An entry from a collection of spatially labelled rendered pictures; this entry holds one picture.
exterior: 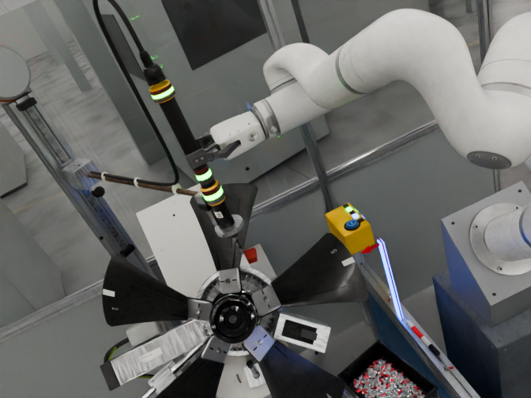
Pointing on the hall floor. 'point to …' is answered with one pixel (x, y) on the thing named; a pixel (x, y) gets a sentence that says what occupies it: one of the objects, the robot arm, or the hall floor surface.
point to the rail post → (372, 320)
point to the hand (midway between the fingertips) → (193, 153)
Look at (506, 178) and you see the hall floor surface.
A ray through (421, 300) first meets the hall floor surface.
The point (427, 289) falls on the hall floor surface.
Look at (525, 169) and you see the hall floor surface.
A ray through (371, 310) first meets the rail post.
